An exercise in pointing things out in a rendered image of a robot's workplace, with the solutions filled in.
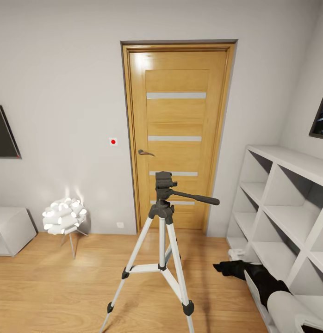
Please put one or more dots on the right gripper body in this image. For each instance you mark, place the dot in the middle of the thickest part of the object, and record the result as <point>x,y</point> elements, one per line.
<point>230,267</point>

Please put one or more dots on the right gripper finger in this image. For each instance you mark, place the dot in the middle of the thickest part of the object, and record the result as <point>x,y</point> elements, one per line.
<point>218,267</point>

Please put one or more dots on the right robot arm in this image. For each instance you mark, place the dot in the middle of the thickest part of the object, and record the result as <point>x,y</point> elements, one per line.
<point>289,314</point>

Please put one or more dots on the camera tripod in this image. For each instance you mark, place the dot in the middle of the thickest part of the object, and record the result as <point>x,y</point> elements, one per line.
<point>165,212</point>

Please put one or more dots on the door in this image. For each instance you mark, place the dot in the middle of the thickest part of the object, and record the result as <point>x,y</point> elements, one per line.
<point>176,96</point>

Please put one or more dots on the electric switch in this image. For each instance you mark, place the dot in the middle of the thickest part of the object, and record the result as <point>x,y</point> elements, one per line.
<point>113,141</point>

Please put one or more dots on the bookcase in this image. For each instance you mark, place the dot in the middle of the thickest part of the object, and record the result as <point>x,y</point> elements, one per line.
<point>16,230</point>
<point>267,209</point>

